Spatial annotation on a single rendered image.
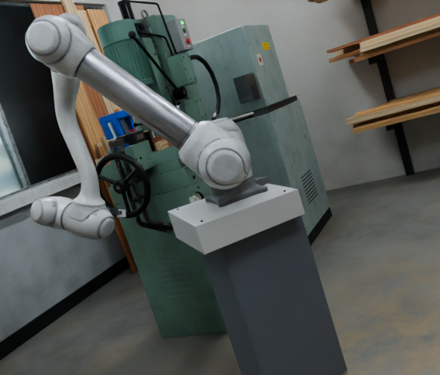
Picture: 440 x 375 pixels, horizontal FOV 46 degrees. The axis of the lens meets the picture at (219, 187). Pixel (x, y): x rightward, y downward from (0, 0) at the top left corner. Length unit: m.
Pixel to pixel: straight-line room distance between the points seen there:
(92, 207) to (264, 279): 0.60
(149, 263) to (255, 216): 1.03
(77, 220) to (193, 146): 0.47
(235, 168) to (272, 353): 0.66
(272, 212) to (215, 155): 0.29
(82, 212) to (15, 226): 1.86
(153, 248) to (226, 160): 1.10
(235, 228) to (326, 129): 3.06
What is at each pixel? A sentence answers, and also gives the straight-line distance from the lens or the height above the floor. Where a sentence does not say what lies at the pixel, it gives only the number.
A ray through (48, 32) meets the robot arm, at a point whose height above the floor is 1.34.
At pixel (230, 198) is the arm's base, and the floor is 0.71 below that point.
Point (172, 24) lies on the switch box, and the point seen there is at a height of 1.45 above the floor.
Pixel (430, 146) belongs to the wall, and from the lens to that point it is 4.50.
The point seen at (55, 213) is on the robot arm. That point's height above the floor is 0.84.
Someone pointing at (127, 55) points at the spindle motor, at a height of 1.35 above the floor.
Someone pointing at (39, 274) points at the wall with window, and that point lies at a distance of 3.63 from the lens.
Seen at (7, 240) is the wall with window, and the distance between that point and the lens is 3.50.
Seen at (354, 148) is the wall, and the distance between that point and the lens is 4.57.
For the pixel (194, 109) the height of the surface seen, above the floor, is 1.02.
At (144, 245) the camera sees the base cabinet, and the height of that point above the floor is 0.49.
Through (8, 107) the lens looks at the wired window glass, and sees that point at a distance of 3.85.
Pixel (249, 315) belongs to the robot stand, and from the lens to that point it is 1.75.
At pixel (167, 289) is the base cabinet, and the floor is 0.25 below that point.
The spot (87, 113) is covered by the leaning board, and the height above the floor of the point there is 1.24.
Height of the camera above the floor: 1.02
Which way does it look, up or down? 9 degrees down
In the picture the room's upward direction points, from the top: 18 degrees counter-clockwise
